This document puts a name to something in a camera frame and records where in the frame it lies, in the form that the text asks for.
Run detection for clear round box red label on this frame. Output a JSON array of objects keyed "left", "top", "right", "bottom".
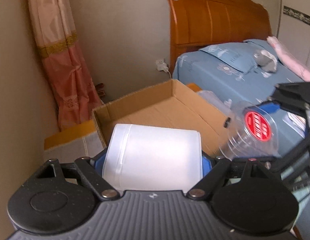
[{"left": 220, "top": 101, "right": 280, "bottom": 160}]

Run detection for white plastic rectangular bottle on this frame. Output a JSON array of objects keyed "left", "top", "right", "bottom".
[{"left": 102, "top": 124, "right": 203, "bottom": 193}]

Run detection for blue floral bedsheet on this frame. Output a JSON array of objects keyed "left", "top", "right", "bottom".
[{"left": 172, "top": 38, "right": 310, "bottom": 156}]

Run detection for teal patchwork blanket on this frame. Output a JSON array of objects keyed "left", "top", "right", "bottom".
[{"left": 43, "top": 120, "right": 105, "bottom": 163}]

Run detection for grey plush toy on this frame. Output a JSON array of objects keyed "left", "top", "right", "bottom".
[{"left": 253, "top": 49, "right": 278, "bottom": 73}]

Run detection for pink patterned cloth roll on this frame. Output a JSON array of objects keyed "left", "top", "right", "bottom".
[{"left": 267, "top": 36, "right": 310, "bottom": 82}]

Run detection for blue floral pillow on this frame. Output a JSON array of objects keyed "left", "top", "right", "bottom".
[{"left": 200, "top": 41, "right": 264, "bottom": 74}]

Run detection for pink curtain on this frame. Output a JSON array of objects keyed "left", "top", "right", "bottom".
[{"left": 28, "top": 0, "right": 102, "bottom": 130}]

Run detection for brown cardboard box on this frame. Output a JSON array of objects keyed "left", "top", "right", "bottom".
[{"left": 92, "top": 80, "right": 227, "bottom": 157}]

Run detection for orange wooden headboard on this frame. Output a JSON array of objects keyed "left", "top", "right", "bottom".
[{"left": 167, "top": 0, "right": 272, "bottom": 73}]

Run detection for white wall charger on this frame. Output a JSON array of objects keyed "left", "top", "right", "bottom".
[{"left": 156, "top": 59, "right": 172, "bottom": 79}]

